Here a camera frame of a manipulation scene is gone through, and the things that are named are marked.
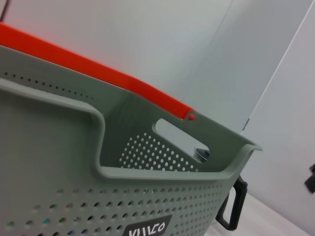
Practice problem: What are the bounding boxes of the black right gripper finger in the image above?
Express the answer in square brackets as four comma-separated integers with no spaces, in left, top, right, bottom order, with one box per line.
[304,164,315,194]

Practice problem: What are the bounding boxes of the grey perforated plastic storage bin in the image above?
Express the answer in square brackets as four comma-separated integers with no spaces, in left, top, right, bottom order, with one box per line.
[0,44,263,236]

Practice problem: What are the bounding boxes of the glass pitcher black lid handle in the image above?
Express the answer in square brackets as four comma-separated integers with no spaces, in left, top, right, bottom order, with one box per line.
[193,147,248,232]

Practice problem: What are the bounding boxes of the orange bin handle clip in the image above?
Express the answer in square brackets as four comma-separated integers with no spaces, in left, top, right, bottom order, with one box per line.
[0,21,197,121]

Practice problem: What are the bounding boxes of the thin grey background cable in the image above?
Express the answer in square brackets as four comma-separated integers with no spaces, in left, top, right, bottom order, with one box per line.
[0,0,12,20]

